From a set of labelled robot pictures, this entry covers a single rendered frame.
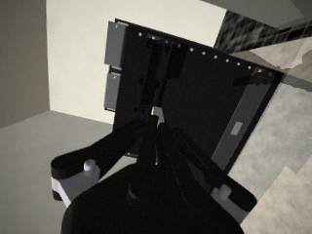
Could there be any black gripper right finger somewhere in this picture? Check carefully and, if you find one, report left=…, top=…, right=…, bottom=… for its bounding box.
left=156, top=107, right=257, bottom=224

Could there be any black server rack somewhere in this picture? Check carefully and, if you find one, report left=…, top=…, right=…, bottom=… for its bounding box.
left=112, top=24, right=285, bottom=175

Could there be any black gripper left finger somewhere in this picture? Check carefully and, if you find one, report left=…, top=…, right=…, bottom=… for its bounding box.
left=51, top=106, right=159, bottom=210

